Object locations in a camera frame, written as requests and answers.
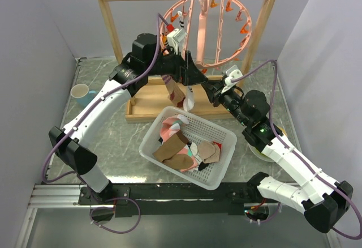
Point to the wooden hanger rack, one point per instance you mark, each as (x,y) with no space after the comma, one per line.
(147,104)

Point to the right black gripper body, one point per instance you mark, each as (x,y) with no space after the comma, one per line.
(231,100)

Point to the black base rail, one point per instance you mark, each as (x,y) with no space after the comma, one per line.
(126,207)

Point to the pink round clip hanger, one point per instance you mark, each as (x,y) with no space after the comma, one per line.
(170,21)

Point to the pile of socks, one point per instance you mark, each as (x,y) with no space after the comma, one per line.
(180,153)

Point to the aluminium frame rail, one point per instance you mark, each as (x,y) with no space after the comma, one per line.
(67,196)

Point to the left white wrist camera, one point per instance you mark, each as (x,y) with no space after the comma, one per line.
(173,41)

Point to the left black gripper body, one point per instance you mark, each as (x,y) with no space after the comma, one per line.
(170,65)

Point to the light blue mug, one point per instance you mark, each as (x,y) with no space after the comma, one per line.
(82,94)

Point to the white plastic basket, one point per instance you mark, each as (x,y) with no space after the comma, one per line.
(197,130)

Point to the yellow bowl on plate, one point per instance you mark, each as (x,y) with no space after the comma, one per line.
(265,156)

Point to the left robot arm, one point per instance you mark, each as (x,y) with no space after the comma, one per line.
(146,58)

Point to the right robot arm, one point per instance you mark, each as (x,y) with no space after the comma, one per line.
(321,199)

